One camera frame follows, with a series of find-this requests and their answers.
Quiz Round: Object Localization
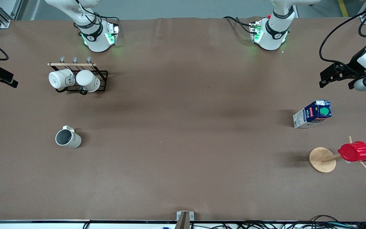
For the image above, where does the blue milk carton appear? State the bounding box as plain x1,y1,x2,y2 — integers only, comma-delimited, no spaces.
293,100,332,129

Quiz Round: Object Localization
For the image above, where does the white cup with grey inside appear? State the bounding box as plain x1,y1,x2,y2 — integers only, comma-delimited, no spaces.
55,125,82,149

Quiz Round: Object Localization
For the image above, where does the red ribbed cup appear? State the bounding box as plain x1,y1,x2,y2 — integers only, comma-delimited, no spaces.
338,141,366,163

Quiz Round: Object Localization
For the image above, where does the white mug with face print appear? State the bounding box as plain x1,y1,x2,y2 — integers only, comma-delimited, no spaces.
49,69,75,90

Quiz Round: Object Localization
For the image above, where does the plain white mug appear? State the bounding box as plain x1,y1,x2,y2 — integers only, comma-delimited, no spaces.
76,70,101,93

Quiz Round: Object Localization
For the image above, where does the wooden mug tree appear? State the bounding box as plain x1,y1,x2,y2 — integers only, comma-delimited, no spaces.
309,136,366,173

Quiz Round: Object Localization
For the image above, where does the brown table cover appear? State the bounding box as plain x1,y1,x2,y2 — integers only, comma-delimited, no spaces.
0,17,366,222

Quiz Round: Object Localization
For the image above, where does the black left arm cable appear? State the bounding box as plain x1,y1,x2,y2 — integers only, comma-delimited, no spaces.
319,4,366,65

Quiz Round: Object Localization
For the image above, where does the black wire mug rack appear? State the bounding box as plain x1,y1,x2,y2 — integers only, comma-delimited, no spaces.
47,57,109,95

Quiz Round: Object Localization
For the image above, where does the black base power cable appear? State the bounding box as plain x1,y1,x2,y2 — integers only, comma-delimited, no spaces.
223,16,254,34

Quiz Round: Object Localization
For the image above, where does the black floor cable bundle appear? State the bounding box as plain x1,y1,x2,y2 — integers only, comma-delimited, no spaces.
191,215,366,229

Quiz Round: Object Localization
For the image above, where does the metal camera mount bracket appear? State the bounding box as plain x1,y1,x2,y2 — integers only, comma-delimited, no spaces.
174,211,195,229

